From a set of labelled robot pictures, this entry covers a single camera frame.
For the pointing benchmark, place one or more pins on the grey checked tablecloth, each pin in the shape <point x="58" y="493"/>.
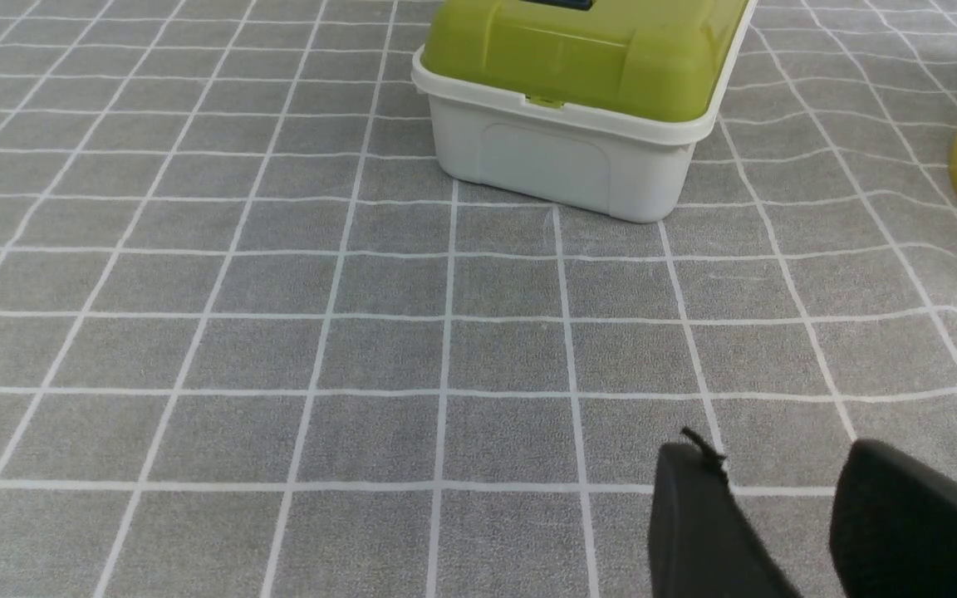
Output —
<point x="254" y="342"/>

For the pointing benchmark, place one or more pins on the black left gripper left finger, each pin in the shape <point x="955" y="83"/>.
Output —
<point x="700" y="543"/>

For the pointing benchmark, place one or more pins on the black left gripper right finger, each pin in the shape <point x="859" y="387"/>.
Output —
<point x="893" y="531"/>

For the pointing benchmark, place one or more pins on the white box green lid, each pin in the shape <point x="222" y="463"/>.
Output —
<point x="593" y="104"/>

